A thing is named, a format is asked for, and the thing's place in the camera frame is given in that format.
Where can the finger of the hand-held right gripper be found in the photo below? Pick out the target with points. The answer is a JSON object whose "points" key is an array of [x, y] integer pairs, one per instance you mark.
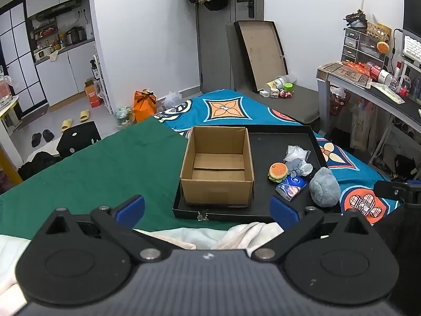
{"points": [[389, 191]]}

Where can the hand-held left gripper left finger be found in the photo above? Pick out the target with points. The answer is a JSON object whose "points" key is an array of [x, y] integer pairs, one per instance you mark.
{"points": [[131, 209]]}

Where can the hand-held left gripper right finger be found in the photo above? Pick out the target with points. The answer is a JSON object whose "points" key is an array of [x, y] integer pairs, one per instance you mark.
{"points": [[283, 212]]}

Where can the blue tissue pack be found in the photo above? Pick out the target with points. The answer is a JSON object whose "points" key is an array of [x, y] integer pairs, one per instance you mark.
{"points": [[291, 187]]}

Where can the burger plush toy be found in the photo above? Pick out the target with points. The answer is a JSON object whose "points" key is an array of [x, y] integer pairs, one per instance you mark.
{"points": [[278, 171]]}

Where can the grey fluffy plush toy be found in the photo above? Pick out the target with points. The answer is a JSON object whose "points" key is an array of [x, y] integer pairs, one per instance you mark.
{"points": [[324, 187]]}

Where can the black shallow tray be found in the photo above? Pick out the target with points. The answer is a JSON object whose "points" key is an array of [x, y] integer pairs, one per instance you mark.
{"points": [[269, 141]]}

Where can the brown cardboard box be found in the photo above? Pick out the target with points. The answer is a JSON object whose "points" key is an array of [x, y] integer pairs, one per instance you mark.
{"points": [[213, 191]]}

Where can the green blanket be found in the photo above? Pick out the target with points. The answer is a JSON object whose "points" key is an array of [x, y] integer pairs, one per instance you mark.
{"points": [[98, 171]]}

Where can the beige hanging cloth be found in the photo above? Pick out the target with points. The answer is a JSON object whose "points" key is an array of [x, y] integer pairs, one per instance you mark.
{"points": [[361, 125]]}

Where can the white blanket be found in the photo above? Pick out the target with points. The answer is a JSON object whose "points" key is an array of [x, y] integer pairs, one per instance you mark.
{"points": [[204, 237]]}

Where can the black desk mat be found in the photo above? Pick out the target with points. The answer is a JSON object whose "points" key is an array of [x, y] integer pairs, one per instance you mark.
{"points": [[388, 108]]}

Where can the greenish clear plastic bag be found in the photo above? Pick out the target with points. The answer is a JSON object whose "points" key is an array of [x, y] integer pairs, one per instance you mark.
{"points": [[124, 117]]}

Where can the green snack packet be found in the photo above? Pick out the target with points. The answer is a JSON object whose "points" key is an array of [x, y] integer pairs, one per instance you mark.
{"points": [[388, 92]]}

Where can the dark clothing pile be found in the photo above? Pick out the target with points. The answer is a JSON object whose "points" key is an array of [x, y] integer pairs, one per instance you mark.
{"points": [[39, 166]]}

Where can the orange bag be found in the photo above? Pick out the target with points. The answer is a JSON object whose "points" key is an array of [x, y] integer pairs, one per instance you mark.
{"points": [[144, 107]]}

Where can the yellow slipper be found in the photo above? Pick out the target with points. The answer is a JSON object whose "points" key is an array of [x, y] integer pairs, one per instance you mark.
{"points": [[66, 125], [85, 116]]}

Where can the grey folded cushion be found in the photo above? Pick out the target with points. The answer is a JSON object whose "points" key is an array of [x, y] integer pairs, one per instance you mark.
{"points": [[302, 108]]}

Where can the black slipper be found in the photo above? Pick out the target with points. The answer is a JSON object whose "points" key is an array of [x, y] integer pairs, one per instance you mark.
{"points": [[48, 135], [36, 140]]}

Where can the white plastic bag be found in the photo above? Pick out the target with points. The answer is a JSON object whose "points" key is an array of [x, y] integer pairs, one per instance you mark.
{"points": [[172, 100]]}

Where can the red label plastic bottle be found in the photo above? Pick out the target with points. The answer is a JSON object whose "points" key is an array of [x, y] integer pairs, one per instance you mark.
{"points": [[381, 74]]}

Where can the red toys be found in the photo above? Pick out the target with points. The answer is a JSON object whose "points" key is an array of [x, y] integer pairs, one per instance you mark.
{"points": [[285, 94]]}

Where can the white charger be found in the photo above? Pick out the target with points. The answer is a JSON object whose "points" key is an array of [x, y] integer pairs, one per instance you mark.
{"points": [[264, 94]]}

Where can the orange cardboard box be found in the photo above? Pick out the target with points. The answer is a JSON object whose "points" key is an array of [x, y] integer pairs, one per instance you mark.
{"points": [[93, 95]]}

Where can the green jar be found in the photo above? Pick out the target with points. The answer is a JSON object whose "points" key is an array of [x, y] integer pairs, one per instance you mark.
{"points": [[289, 87]]}

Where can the brown patterned board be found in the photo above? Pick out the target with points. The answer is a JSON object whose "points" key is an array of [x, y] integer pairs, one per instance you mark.
{"points": [[345, 72]]}

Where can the grey desk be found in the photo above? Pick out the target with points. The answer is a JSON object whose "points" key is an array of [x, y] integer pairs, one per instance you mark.
{"points": [[324, 79]]}

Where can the white narrow rack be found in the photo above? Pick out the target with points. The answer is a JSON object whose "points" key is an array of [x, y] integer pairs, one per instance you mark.
{"points": [[100, 82]]}

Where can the white keyboard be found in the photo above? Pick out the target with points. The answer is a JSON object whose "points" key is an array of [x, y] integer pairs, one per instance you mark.
{"points": [[412, 47]]}

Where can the grey drawer organizer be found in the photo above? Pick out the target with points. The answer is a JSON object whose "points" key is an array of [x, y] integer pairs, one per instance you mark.
{"points": [[355, 47]]}

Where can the white kitchen cabinet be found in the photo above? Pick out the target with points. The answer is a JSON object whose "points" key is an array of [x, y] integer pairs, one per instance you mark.
{"points": [[65, 72]]}

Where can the woven basket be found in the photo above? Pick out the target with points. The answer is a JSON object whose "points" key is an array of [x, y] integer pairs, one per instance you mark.
{"points": [[378, 32]]}

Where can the leaning brown board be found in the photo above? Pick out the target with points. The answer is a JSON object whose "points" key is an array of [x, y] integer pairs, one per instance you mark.
{"points": [[261, 49]]}

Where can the black monitor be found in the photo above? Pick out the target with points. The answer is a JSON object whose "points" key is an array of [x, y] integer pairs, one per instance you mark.
{"points": [[412, 10]]}

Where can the grey door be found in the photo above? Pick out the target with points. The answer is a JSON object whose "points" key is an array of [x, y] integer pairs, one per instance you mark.
{"points": [[217, 39]]}

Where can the black framed glass door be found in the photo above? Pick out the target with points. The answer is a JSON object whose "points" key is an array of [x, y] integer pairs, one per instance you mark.
{"points": [[19, 56]]}

